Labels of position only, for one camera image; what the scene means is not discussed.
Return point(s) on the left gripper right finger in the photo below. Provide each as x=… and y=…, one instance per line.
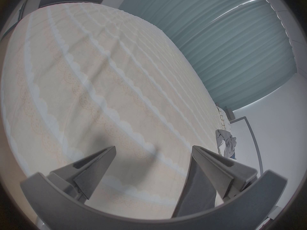
x=223, y=174

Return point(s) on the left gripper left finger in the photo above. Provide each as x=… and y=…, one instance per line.
x=88, y=174

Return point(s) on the black T-shirt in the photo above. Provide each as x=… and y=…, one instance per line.
x=196, y=195

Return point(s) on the pile of clothes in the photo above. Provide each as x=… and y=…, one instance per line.
x=226, y=142

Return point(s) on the bed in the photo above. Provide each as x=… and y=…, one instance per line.
x=96, y=92

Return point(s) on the white printed pillow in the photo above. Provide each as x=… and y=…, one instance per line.
x=224, y=118

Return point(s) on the grey bedside table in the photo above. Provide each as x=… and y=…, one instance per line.
x=230, y=114

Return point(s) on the blue-green curtain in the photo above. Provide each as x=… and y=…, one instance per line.
x=227, y=44

